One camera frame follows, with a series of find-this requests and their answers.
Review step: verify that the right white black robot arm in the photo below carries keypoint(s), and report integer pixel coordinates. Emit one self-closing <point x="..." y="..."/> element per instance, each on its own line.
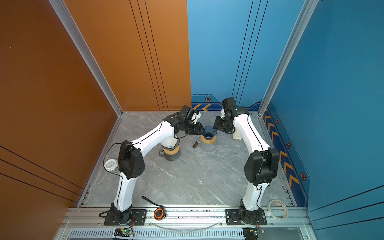
<point x="262" y="164"/>

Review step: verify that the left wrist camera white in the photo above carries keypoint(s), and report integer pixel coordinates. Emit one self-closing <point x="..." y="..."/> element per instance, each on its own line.
<point x="196" y="115"/>

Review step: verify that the circuit board right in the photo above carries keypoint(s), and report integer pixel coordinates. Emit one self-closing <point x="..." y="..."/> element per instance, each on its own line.
<point x="252" y="233"/>

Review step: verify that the green circuit board left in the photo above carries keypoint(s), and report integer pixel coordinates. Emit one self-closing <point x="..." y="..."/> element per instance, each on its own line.
<point x="123" y="234"/>

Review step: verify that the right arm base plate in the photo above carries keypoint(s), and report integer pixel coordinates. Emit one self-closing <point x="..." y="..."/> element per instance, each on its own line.
<point x="234" y="216"/>

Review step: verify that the clear glass server wooden handle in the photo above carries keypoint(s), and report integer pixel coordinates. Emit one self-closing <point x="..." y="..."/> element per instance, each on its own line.
<point x="207" y="146"/>

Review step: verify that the white paper coffee filter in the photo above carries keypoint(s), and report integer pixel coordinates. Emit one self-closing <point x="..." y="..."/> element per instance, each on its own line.
<point x="169" y="143"/>

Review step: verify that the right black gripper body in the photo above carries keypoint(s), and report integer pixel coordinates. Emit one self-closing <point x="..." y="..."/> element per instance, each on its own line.
<point x="224" y="125"/>

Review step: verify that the clear tape roll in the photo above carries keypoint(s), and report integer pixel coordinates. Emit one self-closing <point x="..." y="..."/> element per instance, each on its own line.
<point x="277" y="210"/>

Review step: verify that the grey glass carafe mug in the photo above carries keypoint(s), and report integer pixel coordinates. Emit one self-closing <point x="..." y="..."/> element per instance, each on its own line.
<point x="168" y="157"/>

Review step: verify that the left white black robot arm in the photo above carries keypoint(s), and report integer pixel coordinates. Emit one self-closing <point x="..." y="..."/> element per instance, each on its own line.
<point x="131" y="162"/>

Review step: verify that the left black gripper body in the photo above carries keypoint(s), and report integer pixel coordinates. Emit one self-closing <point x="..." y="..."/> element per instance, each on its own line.
<point x="192" y="129"/>

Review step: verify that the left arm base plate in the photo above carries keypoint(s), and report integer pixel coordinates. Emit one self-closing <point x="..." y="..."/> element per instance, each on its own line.
<point x="137" y="218"/>

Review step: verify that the aluminium rail front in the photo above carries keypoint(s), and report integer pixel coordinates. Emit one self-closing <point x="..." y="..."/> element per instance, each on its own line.
<point x="184" y="217"/>

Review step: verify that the orange black tape measure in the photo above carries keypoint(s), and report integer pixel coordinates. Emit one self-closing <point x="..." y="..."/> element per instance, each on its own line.
<point x="159" y="213"/>

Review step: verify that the wooden ring holder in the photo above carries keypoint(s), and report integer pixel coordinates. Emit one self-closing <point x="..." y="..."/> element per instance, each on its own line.
<point x="208" y="140"/>
<point x="171" y="151"/>

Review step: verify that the blue ribbed dripper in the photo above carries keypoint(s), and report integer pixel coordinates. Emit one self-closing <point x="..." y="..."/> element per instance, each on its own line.
<point x="210" y="131"/>

